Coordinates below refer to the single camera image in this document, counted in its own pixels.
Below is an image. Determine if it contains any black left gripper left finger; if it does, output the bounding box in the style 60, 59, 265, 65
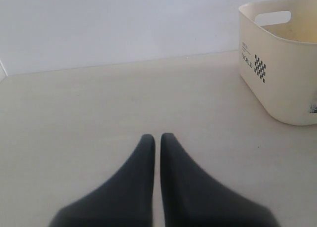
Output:
50, 134, 156, 227

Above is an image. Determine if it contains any cream bin with sticker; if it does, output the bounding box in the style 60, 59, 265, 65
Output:
239, 0, 317, 126

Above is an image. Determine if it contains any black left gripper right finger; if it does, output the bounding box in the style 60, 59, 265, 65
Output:
160, 133, 280, 227

